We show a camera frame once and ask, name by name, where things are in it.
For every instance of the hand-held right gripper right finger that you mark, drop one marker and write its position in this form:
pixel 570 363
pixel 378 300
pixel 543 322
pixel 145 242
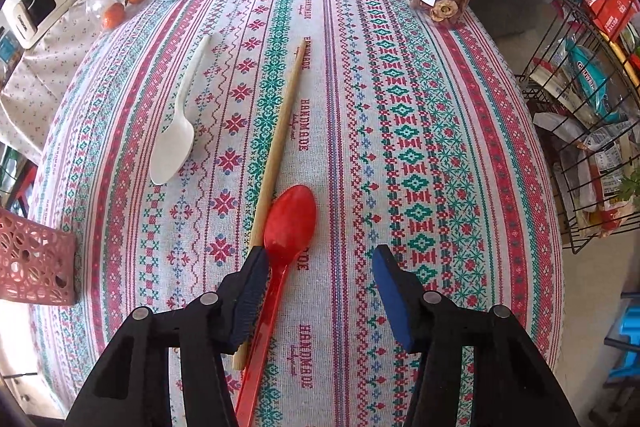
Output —
pixel 395 302

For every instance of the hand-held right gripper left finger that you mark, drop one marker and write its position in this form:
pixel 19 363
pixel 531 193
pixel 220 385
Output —
pixel 250 287

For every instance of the red plastic spoon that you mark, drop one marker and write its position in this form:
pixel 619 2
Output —
pixel 290 217

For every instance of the wooden chopstick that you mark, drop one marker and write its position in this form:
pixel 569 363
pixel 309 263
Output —
pixel 280 127

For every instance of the pink plastic basket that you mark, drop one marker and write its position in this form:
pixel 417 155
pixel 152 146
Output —
pixel 35 257

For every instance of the white plastic spoon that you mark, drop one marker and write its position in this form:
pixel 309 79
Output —
pixel 172 152

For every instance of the blue plastic stool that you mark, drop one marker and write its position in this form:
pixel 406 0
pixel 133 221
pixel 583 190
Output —
pixel 631 342

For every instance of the leafy green herbs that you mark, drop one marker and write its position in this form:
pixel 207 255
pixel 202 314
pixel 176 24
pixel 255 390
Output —
pixel 631 187

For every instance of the floral side table cloth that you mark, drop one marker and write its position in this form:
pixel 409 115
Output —
pixel 35 92

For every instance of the blue snack packet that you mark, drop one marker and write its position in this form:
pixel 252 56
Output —
pixel 592 79

